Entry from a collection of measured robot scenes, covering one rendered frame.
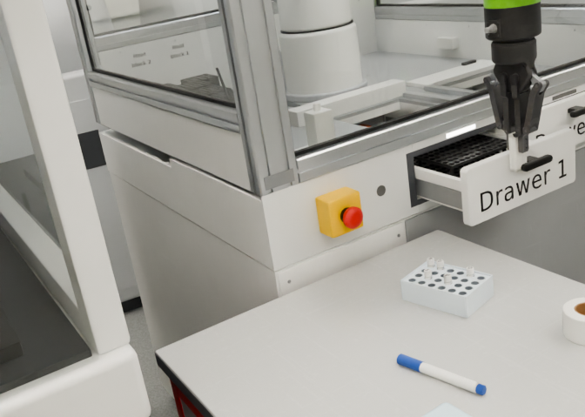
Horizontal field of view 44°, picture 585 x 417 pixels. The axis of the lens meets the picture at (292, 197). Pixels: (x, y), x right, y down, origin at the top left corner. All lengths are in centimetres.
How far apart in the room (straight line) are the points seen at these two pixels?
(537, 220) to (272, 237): 71
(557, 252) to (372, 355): 83
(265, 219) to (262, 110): 19
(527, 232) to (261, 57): 81
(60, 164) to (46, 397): 28
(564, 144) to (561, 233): 39
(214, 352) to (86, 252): 36
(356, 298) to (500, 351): 28
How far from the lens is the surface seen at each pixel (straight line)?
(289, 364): 111
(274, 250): 128
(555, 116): 169
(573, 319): 110
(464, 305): 116
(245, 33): 119
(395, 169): 140
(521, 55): 128
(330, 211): 127
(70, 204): 87
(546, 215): 176
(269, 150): 123
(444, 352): 110
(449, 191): 138
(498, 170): 136
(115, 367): 94
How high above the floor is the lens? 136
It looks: 20 degrees down
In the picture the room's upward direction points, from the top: 9 degrees counter-clockwise
